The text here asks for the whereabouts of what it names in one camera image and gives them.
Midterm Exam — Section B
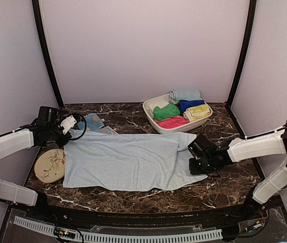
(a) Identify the black frame post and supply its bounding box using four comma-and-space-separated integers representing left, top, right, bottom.
31, 0, 64, 109
225, 0, 257, 109

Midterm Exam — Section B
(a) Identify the white slotted cable duct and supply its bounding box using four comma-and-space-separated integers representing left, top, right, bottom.
13, 216, 223, 242

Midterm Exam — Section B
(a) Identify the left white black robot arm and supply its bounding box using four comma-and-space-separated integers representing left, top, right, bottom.
0, 106, 86, 221

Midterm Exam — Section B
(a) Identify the dark blue rolled towel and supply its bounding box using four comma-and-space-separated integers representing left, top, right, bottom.
178, 100, 205, 113

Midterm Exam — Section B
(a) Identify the left black frame post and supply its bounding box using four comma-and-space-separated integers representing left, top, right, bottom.
31, 0, 64, 109

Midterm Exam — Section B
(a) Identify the round bird painted plate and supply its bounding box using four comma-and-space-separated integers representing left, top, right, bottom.
34, 149, 66, 184

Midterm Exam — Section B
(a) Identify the white plastic basin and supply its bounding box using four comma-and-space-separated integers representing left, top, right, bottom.
142, 94, 213, 134

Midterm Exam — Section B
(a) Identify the black front rail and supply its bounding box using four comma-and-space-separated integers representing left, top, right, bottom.
31, 197, 283, 228

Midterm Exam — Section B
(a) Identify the yellow white rolled towel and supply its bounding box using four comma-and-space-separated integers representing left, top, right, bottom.
183, 104, 211, 122

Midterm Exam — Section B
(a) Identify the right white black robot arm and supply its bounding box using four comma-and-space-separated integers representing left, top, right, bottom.
188, 121, 287, 220

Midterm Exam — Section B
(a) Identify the cream folded towel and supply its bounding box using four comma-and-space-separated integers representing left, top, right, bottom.
148, 100, 169, 116

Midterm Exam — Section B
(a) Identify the rolled light blue towel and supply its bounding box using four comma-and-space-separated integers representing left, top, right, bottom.
169, 89, 200, 104

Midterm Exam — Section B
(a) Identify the right black frame post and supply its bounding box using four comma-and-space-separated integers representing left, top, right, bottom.
225, 0, 257, 109

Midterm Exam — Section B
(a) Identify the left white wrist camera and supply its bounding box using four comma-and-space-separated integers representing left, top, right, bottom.
60, 115, 77, 135

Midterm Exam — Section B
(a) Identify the large light blue towel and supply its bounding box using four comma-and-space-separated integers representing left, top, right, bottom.
63, 132, 207, 191

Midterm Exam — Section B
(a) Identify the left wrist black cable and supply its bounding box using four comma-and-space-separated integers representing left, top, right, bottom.
68, 113, 88, 140

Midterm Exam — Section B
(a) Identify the green folded towel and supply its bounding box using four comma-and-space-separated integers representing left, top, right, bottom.
153, 104, 181, 121

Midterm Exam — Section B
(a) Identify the pink folded towel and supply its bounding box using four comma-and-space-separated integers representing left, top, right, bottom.
154, 116, 187, 129

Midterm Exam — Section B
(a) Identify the blue patterned cartoon towel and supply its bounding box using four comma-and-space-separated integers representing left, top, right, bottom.
76, 113, 117, 135

